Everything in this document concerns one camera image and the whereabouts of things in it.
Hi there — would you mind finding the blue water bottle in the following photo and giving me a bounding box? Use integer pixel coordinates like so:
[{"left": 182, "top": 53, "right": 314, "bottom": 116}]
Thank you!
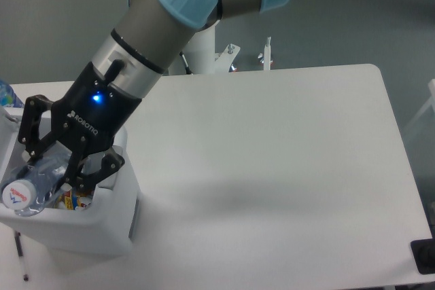
[{"left": 0, "top": 80, "right": 24, "bottom": 108}]

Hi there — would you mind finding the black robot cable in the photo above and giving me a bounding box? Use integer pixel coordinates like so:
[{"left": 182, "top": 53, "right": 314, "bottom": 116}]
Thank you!
[{"left": 179, "top": 51, "right": 194, "bottom": 75}]

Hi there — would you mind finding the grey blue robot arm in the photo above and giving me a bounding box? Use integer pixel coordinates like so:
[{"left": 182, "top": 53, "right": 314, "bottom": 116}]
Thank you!
[{"left": 18, "top": 0, "right": 289, "bottom": 191}]

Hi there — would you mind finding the black table clamp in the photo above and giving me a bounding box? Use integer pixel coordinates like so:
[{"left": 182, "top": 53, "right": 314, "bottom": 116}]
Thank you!
[{"left": 411, "top": 238, "right": 434, "bottom": 275}]

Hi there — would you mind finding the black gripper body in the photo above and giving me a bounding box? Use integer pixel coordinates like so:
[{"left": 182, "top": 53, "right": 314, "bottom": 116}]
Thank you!
[{"left": 51, "top": 61, "right": 141, "bottom": 158}]

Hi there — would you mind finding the crushed clear plastic bottle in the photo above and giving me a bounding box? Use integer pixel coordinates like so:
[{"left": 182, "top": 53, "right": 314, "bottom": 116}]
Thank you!
[{"left": 1, "top": 151, "right": 79, "bottom": 217}]

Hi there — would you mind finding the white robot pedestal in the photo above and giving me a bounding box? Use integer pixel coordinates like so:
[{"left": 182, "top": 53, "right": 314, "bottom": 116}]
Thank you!
[{"left": 167, "top": 20, "right": 241, "bottom": 76}]

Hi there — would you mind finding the colourful snack wrapper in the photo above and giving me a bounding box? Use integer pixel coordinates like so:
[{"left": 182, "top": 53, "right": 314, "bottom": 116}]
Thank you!
[{"left": 54, "top": 189, "right": 92, "bottom": 211}]

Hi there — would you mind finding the white plastic trash can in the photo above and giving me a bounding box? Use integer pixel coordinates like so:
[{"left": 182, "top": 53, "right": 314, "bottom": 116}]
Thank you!
[{"left": 1, "top": 128, "right": 142, "bottom": 255}]

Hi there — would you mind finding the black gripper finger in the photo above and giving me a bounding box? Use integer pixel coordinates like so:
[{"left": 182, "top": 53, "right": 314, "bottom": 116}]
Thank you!
[
  {"left": 59, "top": 149, "right": 125, "bottom": 192},
  {"left": 18, "top": 94, "right": 60, "bottom": 163}
]

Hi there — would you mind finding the black pen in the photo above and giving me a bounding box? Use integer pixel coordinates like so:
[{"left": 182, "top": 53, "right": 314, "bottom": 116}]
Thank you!
[{"left": 14, "top": 230, "right": 29, "bottom": 282}]

